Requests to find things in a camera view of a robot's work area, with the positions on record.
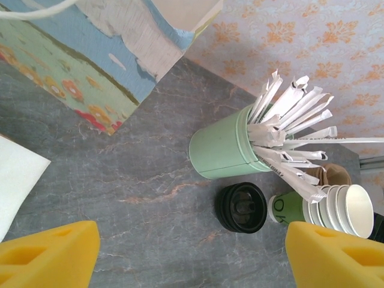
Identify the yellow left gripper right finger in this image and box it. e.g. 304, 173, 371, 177
284, 221, 384, 288

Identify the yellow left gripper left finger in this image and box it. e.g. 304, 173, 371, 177
0, 220, 101, 288

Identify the brown pulp cup carrier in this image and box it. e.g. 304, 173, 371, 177
310, 163, 353, 187

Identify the flower-print paper gift bag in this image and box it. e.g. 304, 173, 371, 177
0, 0, 224, 136

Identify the stack of paper cups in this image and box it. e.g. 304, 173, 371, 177
268, 184, 375, 240

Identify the stack of white napkins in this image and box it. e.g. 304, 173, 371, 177
0, 134, 52, 242

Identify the stack of black cup lids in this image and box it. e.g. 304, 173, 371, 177
216, 182, 268, 234

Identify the pale green straw holder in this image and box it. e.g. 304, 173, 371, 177
188, 103, 289, 180

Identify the aluminium table edge rail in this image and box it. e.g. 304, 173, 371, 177
359, 155, 384, 169

